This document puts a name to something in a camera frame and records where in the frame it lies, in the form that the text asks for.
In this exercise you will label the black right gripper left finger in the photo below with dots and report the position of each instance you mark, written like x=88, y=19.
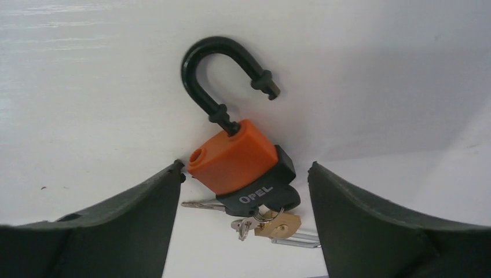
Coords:
x=127, y=235

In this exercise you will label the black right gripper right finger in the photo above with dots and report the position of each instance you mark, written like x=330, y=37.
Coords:
x=365, y=235

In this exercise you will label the small brass padlock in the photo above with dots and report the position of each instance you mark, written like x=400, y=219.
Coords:
x=284, y=230

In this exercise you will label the orange black key fob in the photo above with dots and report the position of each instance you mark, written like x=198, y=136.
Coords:
x=240, y=165

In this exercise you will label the black-headed key bunch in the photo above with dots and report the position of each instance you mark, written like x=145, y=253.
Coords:
x=213, y=204

